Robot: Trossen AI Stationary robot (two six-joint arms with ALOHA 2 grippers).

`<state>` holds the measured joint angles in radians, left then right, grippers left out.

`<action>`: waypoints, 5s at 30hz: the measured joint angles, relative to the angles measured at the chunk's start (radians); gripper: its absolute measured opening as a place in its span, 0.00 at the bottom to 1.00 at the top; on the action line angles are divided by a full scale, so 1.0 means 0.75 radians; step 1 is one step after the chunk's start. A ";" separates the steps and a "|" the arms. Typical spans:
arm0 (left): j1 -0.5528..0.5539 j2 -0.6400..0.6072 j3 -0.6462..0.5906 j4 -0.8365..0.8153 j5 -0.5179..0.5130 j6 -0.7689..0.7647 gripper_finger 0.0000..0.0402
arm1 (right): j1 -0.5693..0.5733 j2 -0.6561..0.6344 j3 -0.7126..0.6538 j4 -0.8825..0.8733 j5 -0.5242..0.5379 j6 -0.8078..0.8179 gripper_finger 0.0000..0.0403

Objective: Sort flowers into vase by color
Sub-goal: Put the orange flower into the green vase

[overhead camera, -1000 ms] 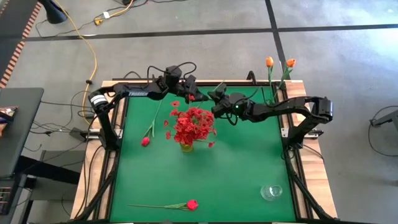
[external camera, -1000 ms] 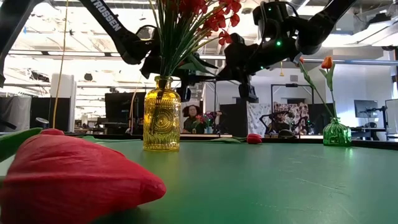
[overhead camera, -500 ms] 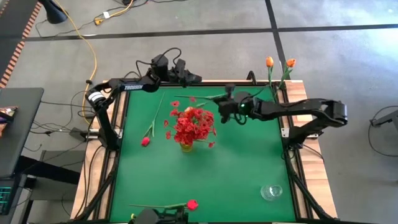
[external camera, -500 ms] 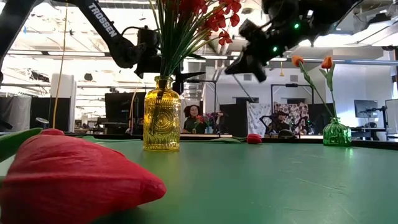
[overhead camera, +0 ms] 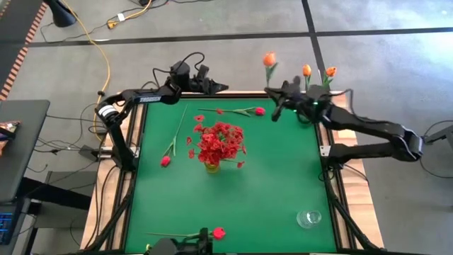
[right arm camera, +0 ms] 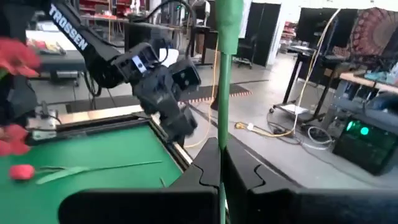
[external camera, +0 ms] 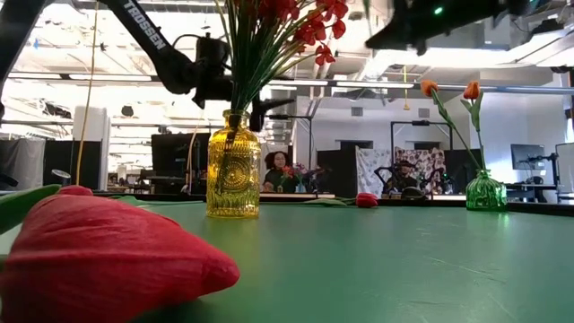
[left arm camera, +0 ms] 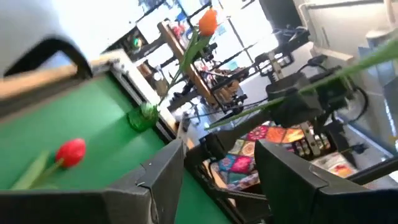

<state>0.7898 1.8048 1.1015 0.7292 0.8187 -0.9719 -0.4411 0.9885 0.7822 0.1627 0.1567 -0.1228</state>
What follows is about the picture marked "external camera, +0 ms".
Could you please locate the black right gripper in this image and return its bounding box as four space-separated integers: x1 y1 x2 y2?
365 0 508 57

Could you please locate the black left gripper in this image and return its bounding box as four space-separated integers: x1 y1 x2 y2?
191 78 296 134

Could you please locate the orange tulip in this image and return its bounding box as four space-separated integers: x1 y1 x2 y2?
460 79 490 174
420 79 485 174

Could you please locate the red flower bunch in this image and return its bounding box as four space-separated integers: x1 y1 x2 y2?
213 0 350 135

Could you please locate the red tulip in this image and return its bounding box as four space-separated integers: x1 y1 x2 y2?
0 182 242 323
304 191 380 209
57 184 95 197

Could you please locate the black monitor on arm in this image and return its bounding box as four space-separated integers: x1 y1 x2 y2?
510 143 546 171

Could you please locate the yellow glass vase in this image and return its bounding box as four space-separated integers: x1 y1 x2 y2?
205 109 263 221

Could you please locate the green glass vase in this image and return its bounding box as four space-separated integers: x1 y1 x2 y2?
465 169 509 213

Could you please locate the ceiling light strip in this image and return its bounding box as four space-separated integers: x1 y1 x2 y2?
267 79 414 89
7 73 153 83

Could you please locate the person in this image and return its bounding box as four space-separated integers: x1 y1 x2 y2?
262 151 298 194

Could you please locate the colourful background flower bouquet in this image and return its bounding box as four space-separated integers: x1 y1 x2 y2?
280 163 326 194

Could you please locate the white patterned cloth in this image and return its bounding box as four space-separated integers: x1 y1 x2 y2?
355 147 394 198

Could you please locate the large black monitor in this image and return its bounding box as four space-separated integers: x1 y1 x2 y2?
151 132 212 179

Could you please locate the dark floral cloth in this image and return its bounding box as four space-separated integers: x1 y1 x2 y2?
394 146 448 189

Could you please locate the white pillar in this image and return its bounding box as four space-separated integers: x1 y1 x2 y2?
73 105 111 192

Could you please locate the green table mat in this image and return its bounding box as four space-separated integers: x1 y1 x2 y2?
0 196 574 323

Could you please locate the black partition panel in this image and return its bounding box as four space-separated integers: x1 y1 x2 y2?
42 140 103 190

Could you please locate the black cone-shaped lamp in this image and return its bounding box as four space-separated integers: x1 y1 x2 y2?
50 168 73 188

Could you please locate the grey curtain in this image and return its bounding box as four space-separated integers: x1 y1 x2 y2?
0 137 47 190

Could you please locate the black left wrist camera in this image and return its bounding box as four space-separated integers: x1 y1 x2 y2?
195 34 233 81

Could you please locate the yellow extension cable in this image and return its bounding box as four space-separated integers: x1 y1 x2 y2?
74 0 100 188

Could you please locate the black aluminium table frame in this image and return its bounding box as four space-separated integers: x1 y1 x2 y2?
91 190 574 217

